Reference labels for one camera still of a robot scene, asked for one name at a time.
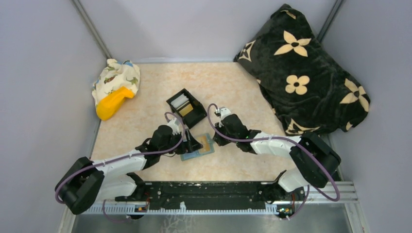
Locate green card holder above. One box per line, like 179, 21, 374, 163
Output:
180, 133, 215, 161

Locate black floral blanket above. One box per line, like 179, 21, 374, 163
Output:
234, 4, 371, 135

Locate white card in box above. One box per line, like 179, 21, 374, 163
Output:
171, 93, 189, 109

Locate yellow plastic object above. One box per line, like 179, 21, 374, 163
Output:
96, 86, 136, 120

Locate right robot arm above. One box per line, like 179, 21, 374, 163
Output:
210, 114, 341, 201

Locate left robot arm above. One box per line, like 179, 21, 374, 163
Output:
55, 125, 203, 215

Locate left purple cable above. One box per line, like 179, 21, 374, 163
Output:
54, 111, 188, 223

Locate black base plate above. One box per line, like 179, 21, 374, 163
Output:
115, 181, 307, 212

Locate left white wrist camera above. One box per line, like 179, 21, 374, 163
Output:
167, 117, 182, 135

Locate black plastic box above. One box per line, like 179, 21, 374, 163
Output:
166, 88, 206, 129

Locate dinosaur print cloth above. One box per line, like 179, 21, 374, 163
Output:
92, 59, 140, 105

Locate aluminium frame rail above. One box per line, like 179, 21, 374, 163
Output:
84, 182, 358, 216

